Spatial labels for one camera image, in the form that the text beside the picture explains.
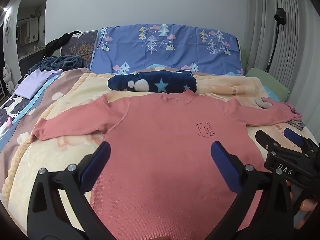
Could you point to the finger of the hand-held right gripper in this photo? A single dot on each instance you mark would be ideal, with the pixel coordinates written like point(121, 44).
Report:
point(265, 140)
point(293, 136)

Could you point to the wall shelf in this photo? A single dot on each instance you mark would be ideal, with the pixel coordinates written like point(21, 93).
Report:
point(30, 30)

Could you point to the grey curtain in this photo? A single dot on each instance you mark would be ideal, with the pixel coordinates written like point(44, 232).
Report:
point(297, 55)

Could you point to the lavender cloth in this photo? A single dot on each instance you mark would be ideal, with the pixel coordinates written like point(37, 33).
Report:
point(35, 82)

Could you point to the white cat figurine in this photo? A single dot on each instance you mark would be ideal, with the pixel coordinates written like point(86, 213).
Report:
point(7, 80)

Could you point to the person's right hand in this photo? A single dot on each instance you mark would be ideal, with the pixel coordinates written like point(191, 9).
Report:
point(307, 206)

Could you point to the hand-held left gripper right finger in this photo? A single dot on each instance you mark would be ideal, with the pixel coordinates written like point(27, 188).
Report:
point(225, 165)

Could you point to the black floor lamp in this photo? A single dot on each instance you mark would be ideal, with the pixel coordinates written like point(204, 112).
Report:
point(280, 16)

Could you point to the brown cartoon print bedsheet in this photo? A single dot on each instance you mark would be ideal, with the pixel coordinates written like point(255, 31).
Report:
point(50, 90)

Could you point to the dark patterned headboard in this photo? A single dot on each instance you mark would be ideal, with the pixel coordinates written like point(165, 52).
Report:
point(80, 47)

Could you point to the white wall figure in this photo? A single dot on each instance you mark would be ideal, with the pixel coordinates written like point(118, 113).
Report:
point(7, 27)

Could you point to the black garment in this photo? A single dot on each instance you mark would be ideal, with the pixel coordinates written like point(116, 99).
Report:
point(58, 42)

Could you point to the ceiling spot light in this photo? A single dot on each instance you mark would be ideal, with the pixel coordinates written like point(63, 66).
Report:
point(5, 9)

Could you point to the cream plush blanket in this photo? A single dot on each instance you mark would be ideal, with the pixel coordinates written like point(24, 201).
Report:
point(62, 160)

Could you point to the beige sock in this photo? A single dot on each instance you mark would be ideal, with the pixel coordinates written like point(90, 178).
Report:
point(262, 103)

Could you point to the pink bear print sweater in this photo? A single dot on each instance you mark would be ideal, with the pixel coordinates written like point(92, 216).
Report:
point(162, 142)

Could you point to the dark teal fleece blanket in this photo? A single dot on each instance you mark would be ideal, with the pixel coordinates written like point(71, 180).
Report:
point(60, 62)

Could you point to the green pillow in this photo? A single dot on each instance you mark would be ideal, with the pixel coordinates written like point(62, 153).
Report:
point(270, 82)

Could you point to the mauve pink garment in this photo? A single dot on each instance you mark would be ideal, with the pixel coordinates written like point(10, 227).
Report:
point(285, 105)

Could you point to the blue tree print pillow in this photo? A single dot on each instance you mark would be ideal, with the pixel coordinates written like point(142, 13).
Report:
point(175, 52)

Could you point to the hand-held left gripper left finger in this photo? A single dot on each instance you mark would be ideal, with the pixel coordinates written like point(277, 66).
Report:
point(96, 165)

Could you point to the grey striped garment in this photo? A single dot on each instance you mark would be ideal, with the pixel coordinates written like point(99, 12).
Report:
point(297, 124)

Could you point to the navy star print blanket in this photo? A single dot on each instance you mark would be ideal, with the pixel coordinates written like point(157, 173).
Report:
point(150, 82)

